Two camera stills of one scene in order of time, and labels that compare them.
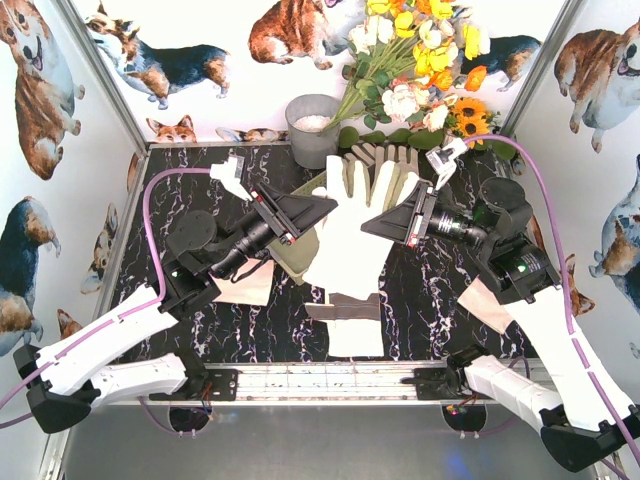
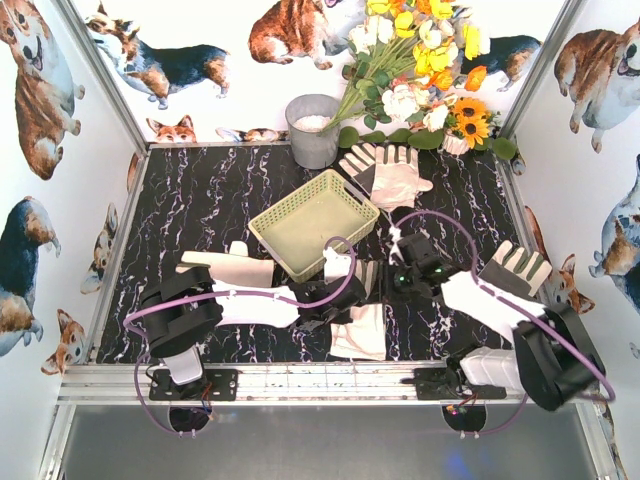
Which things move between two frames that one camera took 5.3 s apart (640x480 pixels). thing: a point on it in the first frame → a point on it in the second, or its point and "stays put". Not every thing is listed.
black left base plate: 213,385 stays put
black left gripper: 275,214 → 343,293
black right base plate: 442,384 stays put
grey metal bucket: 306,117 stays put
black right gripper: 419,218 → 412,251
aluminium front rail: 366,383 stays put
